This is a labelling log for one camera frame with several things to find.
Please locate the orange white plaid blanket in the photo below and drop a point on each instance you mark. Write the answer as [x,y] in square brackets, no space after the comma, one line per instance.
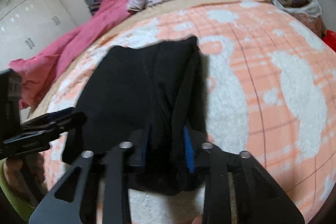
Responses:
[271,85]

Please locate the white plastic bag of clothes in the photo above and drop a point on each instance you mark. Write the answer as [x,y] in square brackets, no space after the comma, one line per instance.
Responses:
[308,12]

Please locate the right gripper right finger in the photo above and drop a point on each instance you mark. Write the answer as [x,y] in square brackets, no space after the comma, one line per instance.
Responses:
[238,188]

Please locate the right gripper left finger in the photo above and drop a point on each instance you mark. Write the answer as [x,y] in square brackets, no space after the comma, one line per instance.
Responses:
[73,199]

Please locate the right hand thumb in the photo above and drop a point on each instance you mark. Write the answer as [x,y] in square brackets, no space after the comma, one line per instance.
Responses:
[197,220]

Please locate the red plastic bag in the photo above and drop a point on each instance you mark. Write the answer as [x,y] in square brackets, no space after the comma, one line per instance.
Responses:
[330,39]

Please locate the striped dark pillow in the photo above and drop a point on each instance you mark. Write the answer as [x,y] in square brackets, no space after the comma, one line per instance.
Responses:
[94,6]

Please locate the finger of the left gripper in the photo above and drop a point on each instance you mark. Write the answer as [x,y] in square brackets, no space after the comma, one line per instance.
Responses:
[61,121]

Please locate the white wardrobe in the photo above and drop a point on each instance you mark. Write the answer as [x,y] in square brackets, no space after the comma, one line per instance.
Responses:
[29,26]

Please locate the left hand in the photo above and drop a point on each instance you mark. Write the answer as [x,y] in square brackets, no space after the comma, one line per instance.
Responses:
[17,181]

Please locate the black sweater orange cuffs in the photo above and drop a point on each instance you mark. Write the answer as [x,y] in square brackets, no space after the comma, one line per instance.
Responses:
[153,97]

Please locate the pink quilted comforter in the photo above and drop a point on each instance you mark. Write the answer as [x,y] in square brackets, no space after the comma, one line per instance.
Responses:
[38,73]

